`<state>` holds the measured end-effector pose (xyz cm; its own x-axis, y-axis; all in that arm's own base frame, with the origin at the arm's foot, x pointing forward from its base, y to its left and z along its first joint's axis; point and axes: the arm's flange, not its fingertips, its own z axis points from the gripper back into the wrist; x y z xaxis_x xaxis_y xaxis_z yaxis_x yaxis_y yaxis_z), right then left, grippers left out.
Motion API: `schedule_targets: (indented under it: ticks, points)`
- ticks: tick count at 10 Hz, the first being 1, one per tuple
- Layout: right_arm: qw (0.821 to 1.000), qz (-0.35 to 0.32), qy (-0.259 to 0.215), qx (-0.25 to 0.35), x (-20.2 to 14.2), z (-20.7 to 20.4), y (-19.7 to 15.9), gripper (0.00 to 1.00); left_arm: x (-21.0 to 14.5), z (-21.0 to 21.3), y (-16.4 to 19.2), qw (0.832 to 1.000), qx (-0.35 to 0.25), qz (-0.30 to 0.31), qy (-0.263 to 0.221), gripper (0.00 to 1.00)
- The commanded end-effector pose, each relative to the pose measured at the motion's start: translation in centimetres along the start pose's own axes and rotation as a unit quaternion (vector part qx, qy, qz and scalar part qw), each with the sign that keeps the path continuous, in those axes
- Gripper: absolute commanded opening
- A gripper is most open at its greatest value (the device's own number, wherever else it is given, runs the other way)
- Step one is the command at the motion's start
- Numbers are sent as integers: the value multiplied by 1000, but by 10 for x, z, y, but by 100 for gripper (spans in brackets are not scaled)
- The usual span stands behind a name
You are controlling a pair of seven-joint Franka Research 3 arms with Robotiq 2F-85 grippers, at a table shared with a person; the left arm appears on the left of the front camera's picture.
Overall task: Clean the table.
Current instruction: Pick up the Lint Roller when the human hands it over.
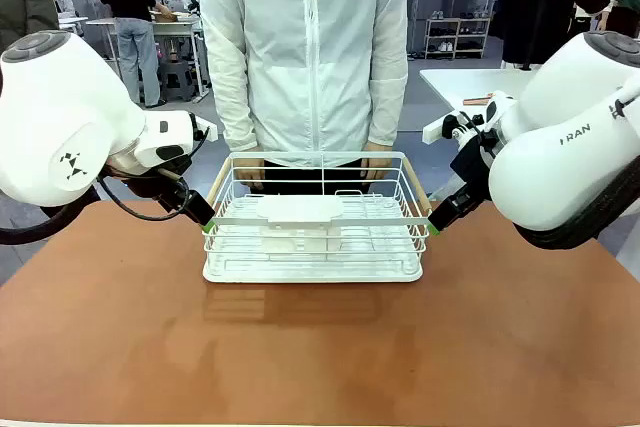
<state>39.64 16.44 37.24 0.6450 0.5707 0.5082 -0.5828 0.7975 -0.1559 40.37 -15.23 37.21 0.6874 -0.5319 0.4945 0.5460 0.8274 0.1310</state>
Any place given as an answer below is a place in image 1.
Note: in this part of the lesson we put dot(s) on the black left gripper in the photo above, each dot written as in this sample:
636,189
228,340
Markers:
167,189

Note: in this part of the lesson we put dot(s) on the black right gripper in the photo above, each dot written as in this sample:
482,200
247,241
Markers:
472,167

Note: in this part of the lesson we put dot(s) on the white plastic rack insert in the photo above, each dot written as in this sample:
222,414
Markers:
300,209

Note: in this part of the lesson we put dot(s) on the white plastic drip tray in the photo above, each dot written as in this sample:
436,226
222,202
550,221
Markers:
310,274

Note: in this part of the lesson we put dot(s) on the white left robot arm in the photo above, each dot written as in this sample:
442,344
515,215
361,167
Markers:
65,112

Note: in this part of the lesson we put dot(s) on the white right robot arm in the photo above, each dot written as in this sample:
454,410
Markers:
560,147

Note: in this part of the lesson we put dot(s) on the person's right forearm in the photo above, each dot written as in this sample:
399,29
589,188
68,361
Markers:
232,107

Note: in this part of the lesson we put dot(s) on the person's left forearm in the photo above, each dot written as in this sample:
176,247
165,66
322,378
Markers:
390,107

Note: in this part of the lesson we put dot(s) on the person's right hand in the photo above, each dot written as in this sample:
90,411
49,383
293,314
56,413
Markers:
248,172

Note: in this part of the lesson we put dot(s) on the person's left hand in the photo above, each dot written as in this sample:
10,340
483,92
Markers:
376,164

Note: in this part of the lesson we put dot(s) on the small copper coloured bar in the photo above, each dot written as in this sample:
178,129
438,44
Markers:
479,99

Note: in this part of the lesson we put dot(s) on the large white table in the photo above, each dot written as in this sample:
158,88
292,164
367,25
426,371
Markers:
475,84

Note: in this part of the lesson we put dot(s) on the grey plastic stool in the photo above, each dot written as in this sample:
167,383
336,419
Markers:
176,79

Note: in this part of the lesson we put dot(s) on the wooden shoe rack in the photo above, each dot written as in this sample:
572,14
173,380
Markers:
457,39

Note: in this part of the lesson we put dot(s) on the white background desk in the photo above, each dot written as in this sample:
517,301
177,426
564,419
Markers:
170,27

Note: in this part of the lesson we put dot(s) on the person in white jacket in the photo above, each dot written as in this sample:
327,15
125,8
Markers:
305,47

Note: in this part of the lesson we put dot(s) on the person in black coat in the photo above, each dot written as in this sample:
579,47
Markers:
545,2

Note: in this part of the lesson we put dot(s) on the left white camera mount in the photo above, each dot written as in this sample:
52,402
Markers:
207,129

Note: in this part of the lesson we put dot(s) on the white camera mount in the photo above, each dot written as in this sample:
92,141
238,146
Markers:
207,129
435,129

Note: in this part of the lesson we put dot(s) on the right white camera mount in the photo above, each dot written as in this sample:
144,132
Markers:
435,129

